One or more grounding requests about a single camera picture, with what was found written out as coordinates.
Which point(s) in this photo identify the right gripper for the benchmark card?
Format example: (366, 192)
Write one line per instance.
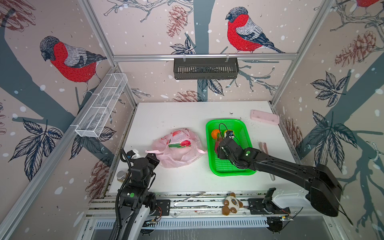
(220, 152)

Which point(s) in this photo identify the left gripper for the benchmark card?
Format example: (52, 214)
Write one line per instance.
(154, 160)

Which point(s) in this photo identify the orange fruit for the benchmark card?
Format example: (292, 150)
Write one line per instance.
(216, 134)

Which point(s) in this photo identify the green plastic basket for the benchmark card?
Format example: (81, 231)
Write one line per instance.
(223, 168)

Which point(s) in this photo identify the pink plastic bag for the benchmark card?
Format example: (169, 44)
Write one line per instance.
(178, 149)

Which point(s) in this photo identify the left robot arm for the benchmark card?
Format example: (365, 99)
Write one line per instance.
(134, 201)

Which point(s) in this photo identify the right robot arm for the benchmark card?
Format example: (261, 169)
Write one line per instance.
(324, 189)

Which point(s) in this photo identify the metal can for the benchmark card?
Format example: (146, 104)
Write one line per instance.
(121, 176)

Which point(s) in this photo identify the pink rectangular box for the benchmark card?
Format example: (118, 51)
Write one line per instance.
(265, 117)

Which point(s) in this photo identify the plush panda toy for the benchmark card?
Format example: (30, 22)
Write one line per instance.
(231, 205)

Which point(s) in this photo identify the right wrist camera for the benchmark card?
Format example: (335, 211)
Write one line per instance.
(229, 134)

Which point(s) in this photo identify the white mesh wall shelf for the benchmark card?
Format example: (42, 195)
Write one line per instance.
(100, 110)

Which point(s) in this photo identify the black hanging wire basket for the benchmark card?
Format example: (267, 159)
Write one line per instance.
(206, 68)

